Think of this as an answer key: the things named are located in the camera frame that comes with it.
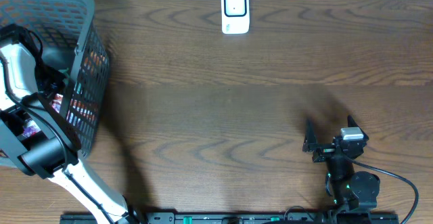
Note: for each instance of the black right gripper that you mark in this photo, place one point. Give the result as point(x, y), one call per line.
point(324, 151)

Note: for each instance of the purple red snack bag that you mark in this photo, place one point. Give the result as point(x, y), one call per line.
point(31, 128)

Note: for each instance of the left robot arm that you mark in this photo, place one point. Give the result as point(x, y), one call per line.
point(38, 139)

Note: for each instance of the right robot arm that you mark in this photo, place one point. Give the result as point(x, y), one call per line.
point(354, 193)

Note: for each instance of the white barcode scanner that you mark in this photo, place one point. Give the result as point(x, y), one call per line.
point(235, 17)

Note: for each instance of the grey plastic mesh basket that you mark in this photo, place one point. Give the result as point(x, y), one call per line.
point(68, 37)

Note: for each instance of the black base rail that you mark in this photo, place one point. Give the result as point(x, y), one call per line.
point(291, 217)

